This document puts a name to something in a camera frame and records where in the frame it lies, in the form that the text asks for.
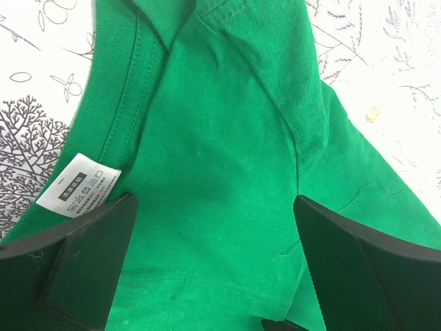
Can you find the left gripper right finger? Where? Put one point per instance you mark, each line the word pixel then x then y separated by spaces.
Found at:
pixel 373 265

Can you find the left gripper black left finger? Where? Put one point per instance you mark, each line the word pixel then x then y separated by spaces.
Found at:
pixel 65 277

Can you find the green t shirt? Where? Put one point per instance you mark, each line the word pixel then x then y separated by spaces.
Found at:
pixel 216 116

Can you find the floral table mat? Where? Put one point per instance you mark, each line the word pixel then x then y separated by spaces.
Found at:
pixel 381 57

